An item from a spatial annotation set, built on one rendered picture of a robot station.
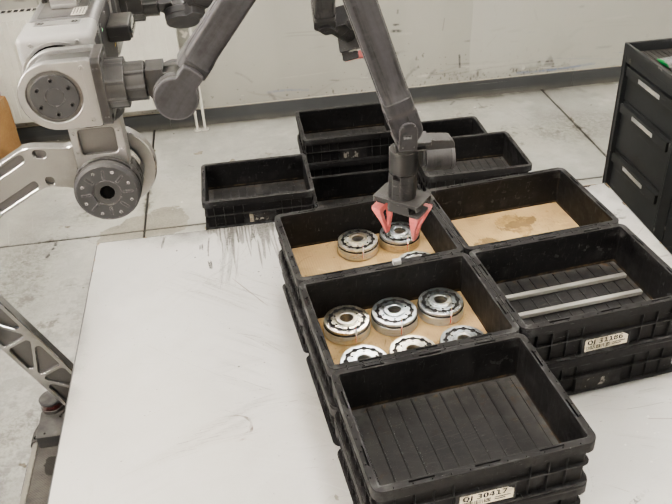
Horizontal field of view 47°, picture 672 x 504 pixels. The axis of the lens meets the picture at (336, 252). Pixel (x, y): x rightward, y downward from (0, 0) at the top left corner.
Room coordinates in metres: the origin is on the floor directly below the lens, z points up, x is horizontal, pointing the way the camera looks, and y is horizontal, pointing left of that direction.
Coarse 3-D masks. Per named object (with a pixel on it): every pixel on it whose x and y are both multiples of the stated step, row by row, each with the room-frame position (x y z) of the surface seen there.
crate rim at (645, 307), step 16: (528, 240) 1.51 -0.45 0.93; (544, 240) 1.50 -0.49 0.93; (640, 240) 1.48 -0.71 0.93; (656, 256) 1.41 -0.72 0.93; (496, 288) 1.33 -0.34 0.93; (640, 304) 1.25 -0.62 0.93; (656, 304) 1.25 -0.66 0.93; (560, 320) 1.21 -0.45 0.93; (576, 320) 1.21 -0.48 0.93; (592, 320) 1.22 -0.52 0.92; (608, 320) 1.23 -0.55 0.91; (528, 336) 1.19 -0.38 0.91
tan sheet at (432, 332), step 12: (468, 312) 1.38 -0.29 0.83; (420, 324) 1.34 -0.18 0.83; (456, 324) 1.34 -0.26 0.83; (468, 324) 1.33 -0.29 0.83; (480, 324) 1.33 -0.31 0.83; (324, 336) 1.32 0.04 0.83; (372, 336) 1.31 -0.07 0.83; (384, 336) 1.31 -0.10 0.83; (432, 336) 1.30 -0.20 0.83; (336, 348) 1.28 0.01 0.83; (348, 348) 1.28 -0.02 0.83; (384, 348) 1.27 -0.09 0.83; (336, 360) 1.24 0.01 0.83
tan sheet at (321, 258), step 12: (420, 240) 1.68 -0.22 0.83; (300, 252) 1.66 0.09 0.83; (312, 252) 1.65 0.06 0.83; (324, 252) 1.65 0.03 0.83; (336, 252) 1.65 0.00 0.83; (384, 252) 1.64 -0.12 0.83; (432, 252) 1.62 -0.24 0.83; (300, 264) 1.60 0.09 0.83; (312, 264) 1.60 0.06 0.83; (324, 264) 1.60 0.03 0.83; (336, 264) 1.60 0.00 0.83; (348, 264) 1.59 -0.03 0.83; (360, 264) 1.59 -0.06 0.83
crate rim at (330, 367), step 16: (448, 256) 1.46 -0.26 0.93; (464, 256) 1.46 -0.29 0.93; (352, 272) 1.42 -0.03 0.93; (368, 272) 1.41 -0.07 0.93; (480, 272) 1.39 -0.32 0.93; (304, 288) 1.37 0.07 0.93; (304, 304) 1.32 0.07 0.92; (496, 304) 1.28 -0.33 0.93; (512, 320) 1.22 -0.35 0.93; (320, 336) 1.20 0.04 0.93; (480, 336) 1.18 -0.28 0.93; (496, 336) 1.17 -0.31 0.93; (320, 352) 1.17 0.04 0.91; (400, 352) 1.14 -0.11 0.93; (416, 352) 1.14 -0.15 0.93; (336, 368) 1.11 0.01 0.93
